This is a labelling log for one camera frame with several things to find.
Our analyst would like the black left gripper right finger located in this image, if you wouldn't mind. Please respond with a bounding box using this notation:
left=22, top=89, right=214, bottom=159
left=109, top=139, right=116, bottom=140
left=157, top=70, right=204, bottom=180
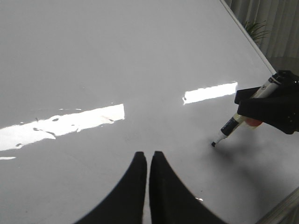
left=149, top=151, right=224, bottom=224

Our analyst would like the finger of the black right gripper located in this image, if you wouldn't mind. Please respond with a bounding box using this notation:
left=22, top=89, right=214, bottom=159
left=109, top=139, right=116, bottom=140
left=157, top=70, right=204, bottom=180
left=234, top=87, right=260, bottom=105
left=237, top=85, right=299, bottom=134

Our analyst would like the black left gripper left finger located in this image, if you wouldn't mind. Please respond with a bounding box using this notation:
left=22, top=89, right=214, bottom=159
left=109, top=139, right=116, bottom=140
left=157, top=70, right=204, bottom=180
left=76, top=152, right=147, bottom=224

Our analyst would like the black and white whiteboard marker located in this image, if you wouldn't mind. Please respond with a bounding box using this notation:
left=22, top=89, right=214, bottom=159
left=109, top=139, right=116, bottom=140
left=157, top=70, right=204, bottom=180
left=211, top=71, right=285, bottom=147

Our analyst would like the green potted plant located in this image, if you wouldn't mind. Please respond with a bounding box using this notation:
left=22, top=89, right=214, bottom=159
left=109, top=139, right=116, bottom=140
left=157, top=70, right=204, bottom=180
left=242, top=20, right=271, bottom=47

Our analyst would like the grey curtain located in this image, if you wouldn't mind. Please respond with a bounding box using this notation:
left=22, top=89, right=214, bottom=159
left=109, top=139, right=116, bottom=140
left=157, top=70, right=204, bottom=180
left=226, top=0, right=299, bottom=58

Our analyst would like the white whiteboard with metal frame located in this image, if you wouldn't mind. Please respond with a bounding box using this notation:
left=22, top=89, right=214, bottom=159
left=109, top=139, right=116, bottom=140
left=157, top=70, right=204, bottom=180
left=0, top=0, right=299, bottom=224

